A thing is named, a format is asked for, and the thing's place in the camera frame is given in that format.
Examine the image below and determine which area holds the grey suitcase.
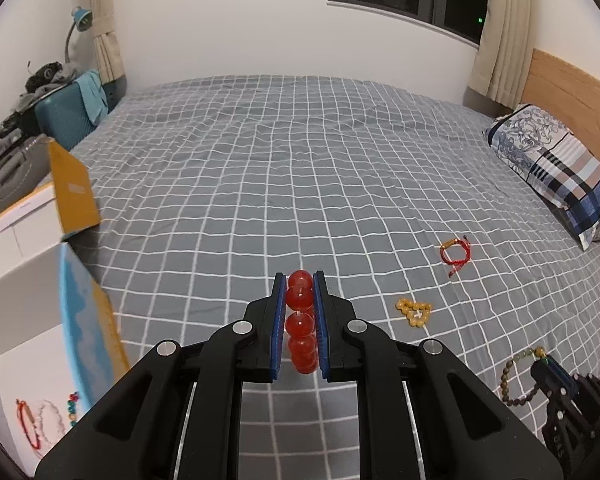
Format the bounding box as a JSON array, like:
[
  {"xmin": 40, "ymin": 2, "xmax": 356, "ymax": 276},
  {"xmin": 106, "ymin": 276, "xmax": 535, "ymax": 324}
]
[{"xmin": 0, "ymin": 135, "xmax": 56, "ymax": 226}]

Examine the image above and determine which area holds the teal suitcase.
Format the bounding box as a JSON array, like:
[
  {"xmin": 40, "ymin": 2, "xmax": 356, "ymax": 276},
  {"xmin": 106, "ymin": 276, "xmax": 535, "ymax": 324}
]
[{"xmin": 35, "ymin": 72, "xmax": 121, "ymax": 151}]

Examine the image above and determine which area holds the blue and yellow cardboard box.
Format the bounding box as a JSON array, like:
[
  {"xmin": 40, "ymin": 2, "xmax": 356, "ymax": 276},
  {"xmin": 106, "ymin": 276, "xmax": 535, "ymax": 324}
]
[{"xmin": 0, "ymin": 140, "xmax": 131, "ymax": 478}]

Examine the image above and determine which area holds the brown wooden bead bracelet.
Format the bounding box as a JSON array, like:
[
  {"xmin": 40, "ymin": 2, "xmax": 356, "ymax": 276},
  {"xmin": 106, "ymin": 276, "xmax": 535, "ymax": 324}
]
[{"xmin": 500, "ymin": 346, "xmax": 548, "ymax": 408}]

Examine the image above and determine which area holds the yellow bead bracelet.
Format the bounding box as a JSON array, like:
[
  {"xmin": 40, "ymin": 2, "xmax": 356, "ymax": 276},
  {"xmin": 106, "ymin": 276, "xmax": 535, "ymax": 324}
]
[{"xmin": 396, "ymin": 299, "xmax": 432, "ymax": 330}]

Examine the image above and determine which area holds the small red cord bracelet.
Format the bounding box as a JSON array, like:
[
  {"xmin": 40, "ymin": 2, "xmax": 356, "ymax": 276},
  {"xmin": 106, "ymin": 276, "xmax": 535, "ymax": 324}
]
[{"xmin": 440, "ymin": 236, "xmax": 472, "ymax": 278}]

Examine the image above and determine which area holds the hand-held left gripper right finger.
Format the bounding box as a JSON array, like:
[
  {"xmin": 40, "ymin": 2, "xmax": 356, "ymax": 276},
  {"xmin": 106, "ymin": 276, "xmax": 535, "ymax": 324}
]
[{"xmin": 312, "ymin": 270, "xmax": 563, "ymax": 480}]

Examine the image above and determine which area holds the blue desk lamp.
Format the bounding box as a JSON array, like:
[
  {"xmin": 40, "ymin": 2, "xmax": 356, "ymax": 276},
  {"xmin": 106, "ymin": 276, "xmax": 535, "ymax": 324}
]
[{"xmin": 65, "ymin": 6, "xmax": 93, "ymax": 68}]

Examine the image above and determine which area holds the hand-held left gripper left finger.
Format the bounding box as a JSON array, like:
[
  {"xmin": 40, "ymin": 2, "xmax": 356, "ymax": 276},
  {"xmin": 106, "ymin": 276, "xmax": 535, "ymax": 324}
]
[{"xmin": 34, "ymin": 272, "xmax": 287, "ymax": 480}]

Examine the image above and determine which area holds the teal cloth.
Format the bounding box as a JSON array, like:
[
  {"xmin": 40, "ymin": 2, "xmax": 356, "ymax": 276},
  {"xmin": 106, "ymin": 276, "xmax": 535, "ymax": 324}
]
[{"xmin": 77, "ymin": 71, "xmax": 108, "ymax": 123}]

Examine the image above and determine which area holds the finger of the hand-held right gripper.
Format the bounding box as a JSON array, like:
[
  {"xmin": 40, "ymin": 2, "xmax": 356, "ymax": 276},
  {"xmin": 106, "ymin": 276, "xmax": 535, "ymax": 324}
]
[{"xmin": 530, "ymin": 357, "xmax": 579, "ymax": 402}]

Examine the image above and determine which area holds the large red cord bracelet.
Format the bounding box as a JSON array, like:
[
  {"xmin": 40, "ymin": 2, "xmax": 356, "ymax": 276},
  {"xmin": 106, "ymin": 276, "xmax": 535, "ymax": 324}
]
[{"xmin": 15, "ymin": 399, "xmax": 43, "ymax": 453}]

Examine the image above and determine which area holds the beige curtain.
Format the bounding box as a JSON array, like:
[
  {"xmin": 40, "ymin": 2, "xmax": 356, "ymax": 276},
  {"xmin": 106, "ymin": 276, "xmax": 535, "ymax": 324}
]
[
  {"xmin": 82, "ymin": 0, "xmax": 126, "ymax": 83},
  {"xmin": 467, "ymin": 0, "xmax": 531, "ymax": 111}
]

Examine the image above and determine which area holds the red bead bracelet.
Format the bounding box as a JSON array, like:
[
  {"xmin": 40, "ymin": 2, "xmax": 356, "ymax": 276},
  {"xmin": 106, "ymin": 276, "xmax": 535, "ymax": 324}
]
[{"xmin": 286, "ymin": 270, "xmax": 317, "ymax": 375}]

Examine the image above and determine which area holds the grey checked bed sheet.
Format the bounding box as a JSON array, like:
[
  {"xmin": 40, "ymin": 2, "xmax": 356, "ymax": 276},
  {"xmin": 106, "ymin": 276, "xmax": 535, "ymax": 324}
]
[{"xmin": 67, "ymin": 75, "xmax": 600, "ymax": 480}]

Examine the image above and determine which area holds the blue patterned pillow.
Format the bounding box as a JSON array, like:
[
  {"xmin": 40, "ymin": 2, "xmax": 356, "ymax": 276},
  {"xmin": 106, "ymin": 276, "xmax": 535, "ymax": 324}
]
[{"xmin": 482, "ymin": 104, "xmax": 600, "ymax": 251}]

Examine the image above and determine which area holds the pink bead bracelet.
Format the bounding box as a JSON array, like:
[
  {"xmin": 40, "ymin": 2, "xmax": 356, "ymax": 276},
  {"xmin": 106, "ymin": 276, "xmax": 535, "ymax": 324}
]
[{"xmin": 32, "ymin": 400, "xmax": 68, "ymax": 443}]

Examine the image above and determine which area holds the wooden headboard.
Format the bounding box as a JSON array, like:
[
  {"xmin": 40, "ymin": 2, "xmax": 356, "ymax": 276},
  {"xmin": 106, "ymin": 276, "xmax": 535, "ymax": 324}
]
[{"xmin": 520, "ymin": 49, "xmax": 600, "ymax": 161}]

